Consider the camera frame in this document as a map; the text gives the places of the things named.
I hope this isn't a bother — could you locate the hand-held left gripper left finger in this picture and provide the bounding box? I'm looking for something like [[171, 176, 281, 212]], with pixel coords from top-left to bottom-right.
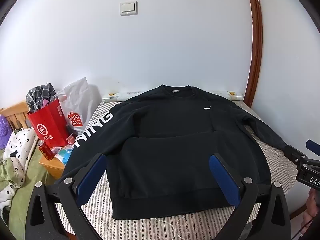
[[25, 152, 108, 240]]

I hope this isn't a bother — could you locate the white flower print cloth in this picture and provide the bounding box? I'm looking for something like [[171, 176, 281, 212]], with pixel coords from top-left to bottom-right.
[[0, 127, 39, 215]]

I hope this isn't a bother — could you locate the striped bed mattress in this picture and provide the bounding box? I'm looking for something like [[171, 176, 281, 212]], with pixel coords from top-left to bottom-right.
[[54, 100, 299, 240]]

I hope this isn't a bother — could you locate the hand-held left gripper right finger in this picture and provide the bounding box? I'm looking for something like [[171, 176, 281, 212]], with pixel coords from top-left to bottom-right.
[[209, 153, 292, 240]]

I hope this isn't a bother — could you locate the white wall light switch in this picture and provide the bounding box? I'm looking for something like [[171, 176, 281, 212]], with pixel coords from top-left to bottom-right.
[[120, 1, 138, 16]]

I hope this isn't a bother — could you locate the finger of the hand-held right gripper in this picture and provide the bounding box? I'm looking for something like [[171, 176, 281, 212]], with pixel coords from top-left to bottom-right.
[[283, 144, 308, 166], [305, 139, 320, 157]]

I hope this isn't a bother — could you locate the brown wooden door frame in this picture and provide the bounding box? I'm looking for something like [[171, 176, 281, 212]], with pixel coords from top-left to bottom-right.
[[245, 0, 264, 108]]

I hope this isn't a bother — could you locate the green blanket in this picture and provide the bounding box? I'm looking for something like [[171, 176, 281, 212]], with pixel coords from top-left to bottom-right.
[[0, 150, 60, 230]]

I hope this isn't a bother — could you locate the grey checked cloth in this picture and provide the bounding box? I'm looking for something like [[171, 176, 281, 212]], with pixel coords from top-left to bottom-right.
[[26, 82, 58, 114]]

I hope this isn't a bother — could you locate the wooden headboard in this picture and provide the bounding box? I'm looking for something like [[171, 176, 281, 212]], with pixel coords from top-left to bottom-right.
[[0, 101, 32, 130]]

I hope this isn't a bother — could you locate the red soda can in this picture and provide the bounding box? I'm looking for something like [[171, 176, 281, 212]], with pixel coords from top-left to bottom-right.
[[37, 140, 54, 161]]

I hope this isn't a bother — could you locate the purple plush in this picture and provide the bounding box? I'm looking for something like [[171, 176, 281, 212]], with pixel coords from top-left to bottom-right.
[[0, 115, 12, 149]]

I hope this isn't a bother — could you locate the white plastic shopping bag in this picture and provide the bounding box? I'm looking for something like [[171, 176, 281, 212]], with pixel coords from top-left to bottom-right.
[[57, 77, 91, 134]]

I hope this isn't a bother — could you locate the person's right hand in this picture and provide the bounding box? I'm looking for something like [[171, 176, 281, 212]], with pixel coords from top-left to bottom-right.
[[301, 188, 320, 227]]

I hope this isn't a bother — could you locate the black sweatshirt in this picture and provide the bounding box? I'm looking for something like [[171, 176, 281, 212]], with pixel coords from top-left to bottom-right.
[[54, 84, 290, 220]]

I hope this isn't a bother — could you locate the wooden nightstand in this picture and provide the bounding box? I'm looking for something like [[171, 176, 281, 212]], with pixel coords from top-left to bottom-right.
[[39, 140, 75, 180]]

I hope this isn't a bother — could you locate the red paper bag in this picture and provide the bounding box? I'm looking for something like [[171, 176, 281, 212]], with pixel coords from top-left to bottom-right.
[[27, 98, 71, 148]]

